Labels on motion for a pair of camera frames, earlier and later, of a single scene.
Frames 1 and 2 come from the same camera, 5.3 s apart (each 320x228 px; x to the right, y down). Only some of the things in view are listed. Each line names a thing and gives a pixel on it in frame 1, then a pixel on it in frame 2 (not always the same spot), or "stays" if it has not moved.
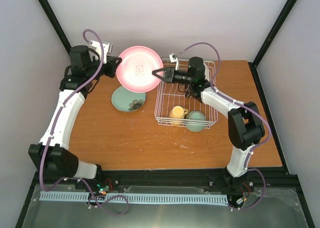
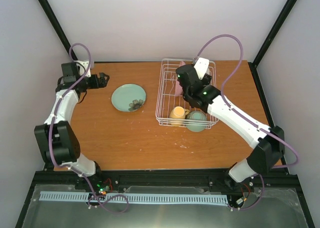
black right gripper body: [170, 76] to [206, 82]
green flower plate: [124, 100] stays
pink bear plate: [134, 72] to [179, 90]
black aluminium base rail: [165, 181] stays
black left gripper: [111, 65] to [102, 84]
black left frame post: [52, 17] stays
